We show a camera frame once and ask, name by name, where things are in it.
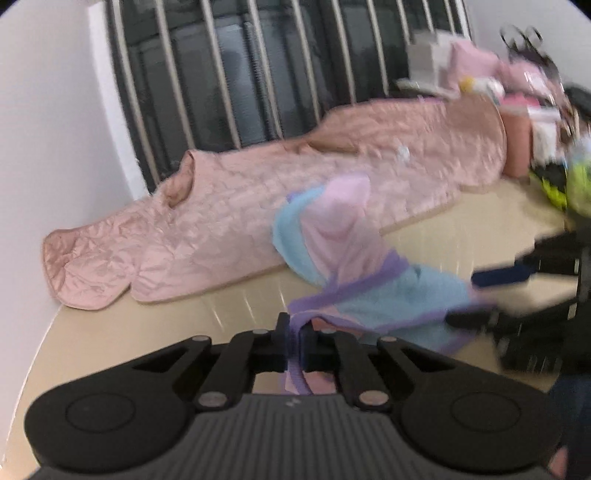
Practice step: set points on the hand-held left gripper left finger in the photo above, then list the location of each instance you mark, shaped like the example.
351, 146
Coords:
282, 344

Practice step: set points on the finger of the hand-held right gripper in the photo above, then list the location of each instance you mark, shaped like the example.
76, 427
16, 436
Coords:
478, 320
501, 273

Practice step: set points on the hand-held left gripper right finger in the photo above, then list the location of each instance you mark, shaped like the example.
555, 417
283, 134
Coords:
307, 350

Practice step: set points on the pink blue purple-trimmed garment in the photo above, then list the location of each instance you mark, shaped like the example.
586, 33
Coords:
341, 240

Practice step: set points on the person's leg in blue jeans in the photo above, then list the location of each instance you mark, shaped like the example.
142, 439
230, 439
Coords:
572, 410

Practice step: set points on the pink storage box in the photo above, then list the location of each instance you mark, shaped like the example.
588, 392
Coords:
517, 147

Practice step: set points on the pink quilted jacket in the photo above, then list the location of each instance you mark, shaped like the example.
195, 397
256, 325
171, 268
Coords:
231, 217

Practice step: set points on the white yellow plush toy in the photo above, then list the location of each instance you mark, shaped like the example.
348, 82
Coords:
480, 85

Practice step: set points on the pink fabric pouch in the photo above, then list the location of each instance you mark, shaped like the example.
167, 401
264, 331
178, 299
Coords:
471, 60

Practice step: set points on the stack of white boxes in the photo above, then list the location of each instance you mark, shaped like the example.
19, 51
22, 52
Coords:
427, 62

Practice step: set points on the black handbag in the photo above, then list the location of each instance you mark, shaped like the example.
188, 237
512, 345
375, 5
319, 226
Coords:
526, 41

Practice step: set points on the dark window with metal bars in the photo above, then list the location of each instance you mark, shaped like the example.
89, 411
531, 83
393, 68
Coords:
258, 69

